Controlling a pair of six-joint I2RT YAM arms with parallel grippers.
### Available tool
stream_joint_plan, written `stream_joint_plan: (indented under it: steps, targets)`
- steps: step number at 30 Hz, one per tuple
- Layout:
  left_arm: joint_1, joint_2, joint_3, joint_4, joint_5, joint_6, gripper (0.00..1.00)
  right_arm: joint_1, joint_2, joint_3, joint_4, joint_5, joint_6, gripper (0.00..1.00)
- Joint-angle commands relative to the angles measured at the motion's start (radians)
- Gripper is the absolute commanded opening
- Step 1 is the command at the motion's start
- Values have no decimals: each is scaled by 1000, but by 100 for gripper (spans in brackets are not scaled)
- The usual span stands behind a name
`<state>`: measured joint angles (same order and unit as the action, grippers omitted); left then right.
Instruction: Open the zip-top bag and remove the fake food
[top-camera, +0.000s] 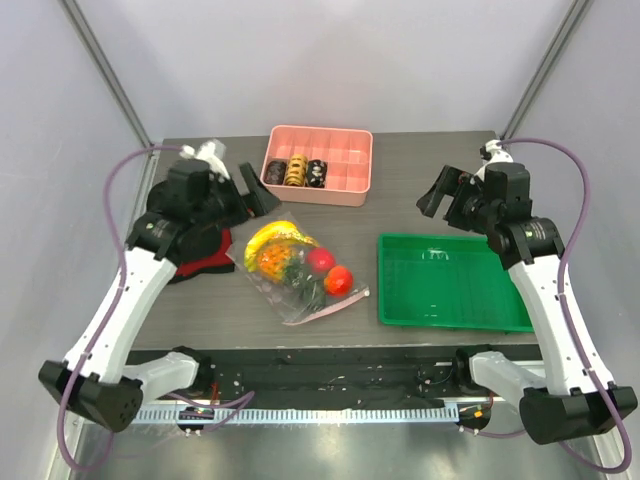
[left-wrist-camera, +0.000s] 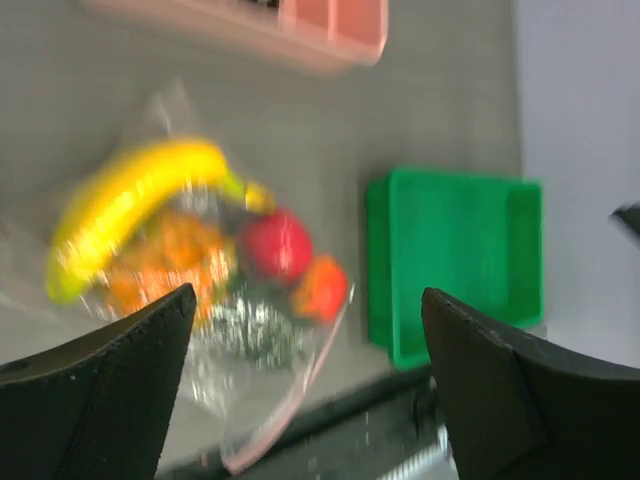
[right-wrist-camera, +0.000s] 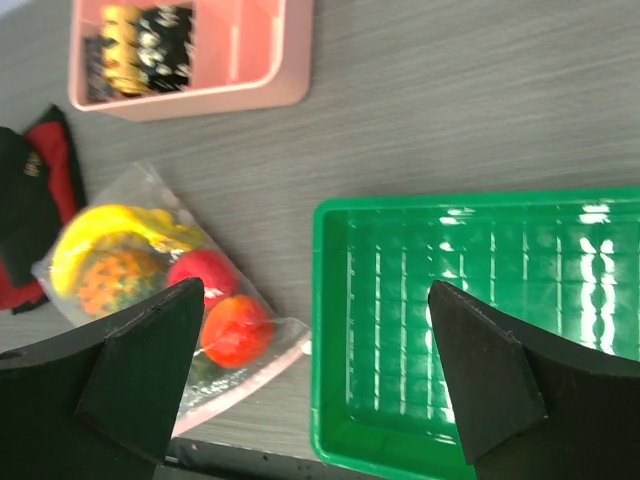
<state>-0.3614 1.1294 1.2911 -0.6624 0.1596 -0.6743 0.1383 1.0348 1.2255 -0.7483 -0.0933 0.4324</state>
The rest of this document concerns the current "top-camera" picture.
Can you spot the black sprinkled donut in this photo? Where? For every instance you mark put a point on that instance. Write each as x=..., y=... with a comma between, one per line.
x=316, y=173

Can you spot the clear zip top bag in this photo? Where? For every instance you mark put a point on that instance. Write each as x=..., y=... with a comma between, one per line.
x=282, y=303

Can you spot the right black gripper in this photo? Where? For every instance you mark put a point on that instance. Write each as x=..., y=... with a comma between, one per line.
x=454, y=193

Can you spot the pink compartment box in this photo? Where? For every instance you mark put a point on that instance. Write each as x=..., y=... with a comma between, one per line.
x=329, y=166

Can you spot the red fake tomato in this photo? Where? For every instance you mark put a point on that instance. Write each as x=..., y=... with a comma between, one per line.
x=338, y=281

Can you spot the right aluminium frame post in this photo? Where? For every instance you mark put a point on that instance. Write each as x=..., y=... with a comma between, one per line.
x=576, y=13

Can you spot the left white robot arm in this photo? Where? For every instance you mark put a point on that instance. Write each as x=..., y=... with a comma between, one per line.
x=94, y=380

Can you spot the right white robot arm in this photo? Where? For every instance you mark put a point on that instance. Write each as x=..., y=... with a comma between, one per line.
x=576, y=396

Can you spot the green plastic tray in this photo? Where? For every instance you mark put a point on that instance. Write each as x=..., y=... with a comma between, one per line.
x=447, y=282

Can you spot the yellow striped donut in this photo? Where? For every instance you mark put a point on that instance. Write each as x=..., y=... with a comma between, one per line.
x=295, y=174

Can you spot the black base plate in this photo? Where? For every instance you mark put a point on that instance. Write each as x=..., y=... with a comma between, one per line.
x=336, y=378

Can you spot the left aluminium frame post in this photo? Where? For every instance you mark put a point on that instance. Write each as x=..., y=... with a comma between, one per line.
x=92, y=45

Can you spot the yellow fake banana bunch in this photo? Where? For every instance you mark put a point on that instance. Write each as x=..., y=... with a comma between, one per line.
x=271, y=249

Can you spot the fake pineapple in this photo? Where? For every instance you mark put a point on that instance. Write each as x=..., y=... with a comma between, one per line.
x=301, y=283

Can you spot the slotted cable duct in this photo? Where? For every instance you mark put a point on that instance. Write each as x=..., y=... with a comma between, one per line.
x=176, y=413

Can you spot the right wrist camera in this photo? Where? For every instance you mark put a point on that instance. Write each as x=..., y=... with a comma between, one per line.
x=492, y=152

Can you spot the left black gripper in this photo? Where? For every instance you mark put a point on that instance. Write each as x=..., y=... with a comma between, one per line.
x=265, y=201

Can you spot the aluminium frame post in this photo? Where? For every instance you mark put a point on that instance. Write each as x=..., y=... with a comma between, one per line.
x=576, y=13
x=92, y=45

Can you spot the dark chocolate donut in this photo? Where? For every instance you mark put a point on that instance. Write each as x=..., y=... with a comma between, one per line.
x=275, y=172

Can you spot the black and red cap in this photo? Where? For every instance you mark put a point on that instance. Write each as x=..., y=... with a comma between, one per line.
x=200, y=245

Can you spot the red fake apple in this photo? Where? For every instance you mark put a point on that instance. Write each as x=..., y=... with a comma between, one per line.
x=320, y=260

